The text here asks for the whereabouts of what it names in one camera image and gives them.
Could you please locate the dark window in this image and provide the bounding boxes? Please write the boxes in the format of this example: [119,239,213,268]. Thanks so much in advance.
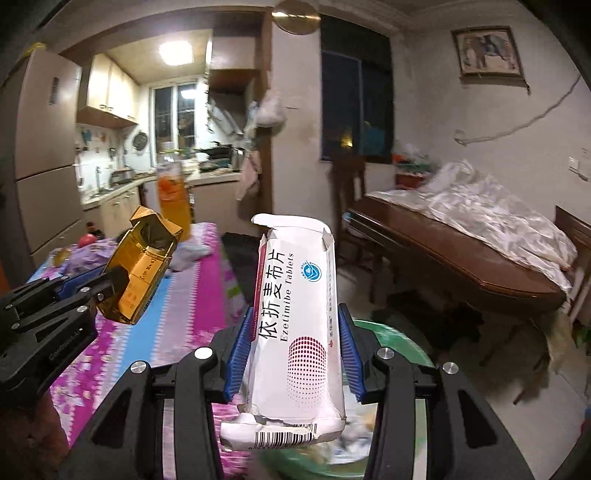
[320,14,395,163]

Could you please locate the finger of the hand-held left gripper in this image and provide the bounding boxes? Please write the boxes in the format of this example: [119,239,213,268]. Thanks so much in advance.
[9,269,110,311]
[14,267,130,343]

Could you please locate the white plastic sheet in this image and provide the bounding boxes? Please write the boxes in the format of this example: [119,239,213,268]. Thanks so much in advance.
[369,159,578,291]

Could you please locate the white light switch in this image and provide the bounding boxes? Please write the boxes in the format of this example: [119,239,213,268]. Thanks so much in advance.
[567,157,591,181]

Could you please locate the hanging pink towel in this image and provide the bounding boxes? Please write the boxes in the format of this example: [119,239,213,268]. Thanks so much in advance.
[236,150,262,201]

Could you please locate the orange juice bottle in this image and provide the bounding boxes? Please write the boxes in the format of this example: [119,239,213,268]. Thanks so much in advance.
[156,154,192,243]

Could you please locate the hanging white plastic bag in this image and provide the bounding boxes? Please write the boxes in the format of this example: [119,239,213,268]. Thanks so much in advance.
[252,92,287,127]

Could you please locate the light blue cloth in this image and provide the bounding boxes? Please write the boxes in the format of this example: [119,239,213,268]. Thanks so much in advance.
[168,240,213,273]

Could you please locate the black wok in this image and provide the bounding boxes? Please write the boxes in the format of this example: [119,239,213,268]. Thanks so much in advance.
[194,145,232,161]

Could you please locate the kitchen window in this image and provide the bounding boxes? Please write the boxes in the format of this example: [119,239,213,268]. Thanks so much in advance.
[150,83,208,153]

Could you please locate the beige cloth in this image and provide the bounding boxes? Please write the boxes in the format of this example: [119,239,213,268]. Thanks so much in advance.
[542,309,580,374]

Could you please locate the upper kitchen cabinets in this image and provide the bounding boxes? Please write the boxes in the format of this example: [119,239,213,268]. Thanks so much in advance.
[76,53,139,127]

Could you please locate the green plastic basin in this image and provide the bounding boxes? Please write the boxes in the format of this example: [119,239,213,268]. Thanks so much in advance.
[256,318,437,480]

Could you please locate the colourful bag pile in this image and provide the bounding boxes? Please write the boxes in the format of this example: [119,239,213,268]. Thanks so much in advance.
[392,141,437,188]

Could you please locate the round gold wall disc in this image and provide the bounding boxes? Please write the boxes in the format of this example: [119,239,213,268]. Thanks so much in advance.
[271,0,321,35]

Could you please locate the floral purple blue tablecloth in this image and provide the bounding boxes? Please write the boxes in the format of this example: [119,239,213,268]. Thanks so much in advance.
[25,222,259,480]

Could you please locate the kitchen counter cabinets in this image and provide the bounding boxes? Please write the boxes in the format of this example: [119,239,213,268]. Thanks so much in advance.
[81,168,245,241]

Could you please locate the beige refrigerator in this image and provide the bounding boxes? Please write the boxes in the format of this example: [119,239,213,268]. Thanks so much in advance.
[0,46,86,268]

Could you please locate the gold cardboard box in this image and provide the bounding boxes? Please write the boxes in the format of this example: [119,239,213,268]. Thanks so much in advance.
[98,205,180,326]

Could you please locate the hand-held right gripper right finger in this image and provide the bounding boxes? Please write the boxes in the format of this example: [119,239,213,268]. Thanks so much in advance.
[336,302,527,480]

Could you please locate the wall cable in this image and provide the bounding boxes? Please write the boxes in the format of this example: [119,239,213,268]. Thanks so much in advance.
[452,74,583,146]

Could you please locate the square ceiling light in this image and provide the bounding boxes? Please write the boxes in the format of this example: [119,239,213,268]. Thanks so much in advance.
[158,41,195,66]

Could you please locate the dark wooden chair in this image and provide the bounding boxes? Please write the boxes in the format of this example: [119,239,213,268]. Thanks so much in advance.
[330,154,370,273]

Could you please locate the white medicine box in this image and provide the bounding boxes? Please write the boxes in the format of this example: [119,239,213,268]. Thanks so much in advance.
[219,213,347,452]

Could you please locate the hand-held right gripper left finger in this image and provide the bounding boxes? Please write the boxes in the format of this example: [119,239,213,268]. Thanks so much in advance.
[69,305,254,480]

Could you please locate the purple plastic bag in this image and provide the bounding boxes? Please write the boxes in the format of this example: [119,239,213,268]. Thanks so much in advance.
[62,244,116,276]

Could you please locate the brown wooden table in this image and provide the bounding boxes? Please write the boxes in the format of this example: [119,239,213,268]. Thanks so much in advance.
[344,191,571,319]

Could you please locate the range hood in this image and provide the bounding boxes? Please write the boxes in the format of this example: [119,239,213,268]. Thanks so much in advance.
[205,99,245,137]

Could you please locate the framed wall picture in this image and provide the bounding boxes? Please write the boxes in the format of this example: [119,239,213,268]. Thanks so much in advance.
[450,25,525,81]

